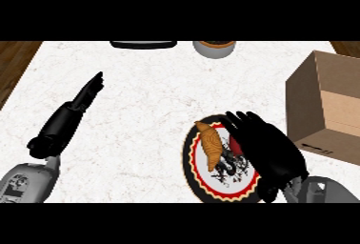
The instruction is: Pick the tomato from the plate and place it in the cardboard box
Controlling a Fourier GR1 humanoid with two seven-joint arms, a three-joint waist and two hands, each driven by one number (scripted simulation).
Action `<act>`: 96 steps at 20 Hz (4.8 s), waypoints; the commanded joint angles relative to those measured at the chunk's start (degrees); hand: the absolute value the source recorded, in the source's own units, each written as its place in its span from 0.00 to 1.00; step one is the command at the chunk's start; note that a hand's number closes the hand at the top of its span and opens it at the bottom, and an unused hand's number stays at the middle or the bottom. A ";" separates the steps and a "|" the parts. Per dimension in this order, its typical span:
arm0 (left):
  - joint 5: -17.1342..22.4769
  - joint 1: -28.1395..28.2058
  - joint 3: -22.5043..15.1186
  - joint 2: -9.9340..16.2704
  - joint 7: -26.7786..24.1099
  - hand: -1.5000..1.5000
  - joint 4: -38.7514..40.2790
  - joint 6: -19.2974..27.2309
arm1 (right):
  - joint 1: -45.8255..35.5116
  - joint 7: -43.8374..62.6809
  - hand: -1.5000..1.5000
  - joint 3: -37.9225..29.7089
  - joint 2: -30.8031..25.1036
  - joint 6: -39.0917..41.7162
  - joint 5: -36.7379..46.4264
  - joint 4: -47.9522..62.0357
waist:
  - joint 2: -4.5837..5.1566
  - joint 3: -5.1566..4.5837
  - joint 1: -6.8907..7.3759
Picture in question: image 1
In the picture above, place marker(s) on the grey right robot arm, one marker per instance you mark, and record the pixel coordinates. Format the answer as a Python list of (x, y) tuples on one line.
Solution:
[(316, 190)]

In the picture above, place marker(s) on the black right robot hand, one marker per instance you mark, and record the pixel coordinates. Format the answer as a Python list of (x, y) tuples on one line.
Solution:
[(272, 149)]

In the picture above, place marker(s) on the black flat appliance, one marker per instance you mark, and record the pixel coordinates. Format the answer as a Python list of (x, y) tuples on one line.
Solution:
[(143, 44)]

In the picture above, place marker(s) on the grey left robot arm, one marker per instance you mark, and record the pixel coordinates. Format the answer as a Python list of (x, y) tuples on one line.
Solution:
[(30, 182)]

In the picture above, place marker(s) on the brown cardboard box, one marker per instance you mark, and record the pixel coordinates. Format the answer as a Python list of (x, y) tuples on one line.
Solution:
[(328, 108)]

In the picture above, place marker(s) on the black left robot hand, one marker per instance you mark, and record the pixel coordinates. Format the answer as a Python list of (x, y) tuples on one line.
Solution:
[(61, 125)]

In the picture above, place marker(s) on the patterned plate with red rim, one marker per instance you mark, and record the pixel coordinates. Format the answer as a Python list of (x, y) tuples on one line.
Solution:
[(220, 178)]

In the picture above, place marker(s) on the grey pot with brown contents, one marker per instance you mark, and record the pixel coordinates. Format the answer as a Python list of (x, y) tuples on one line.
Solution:
[(214, 49)]

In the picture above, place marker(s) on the brown croissant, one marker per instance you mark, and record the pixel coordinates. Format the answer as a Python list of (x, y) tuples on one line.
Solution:
[(211, 144)]

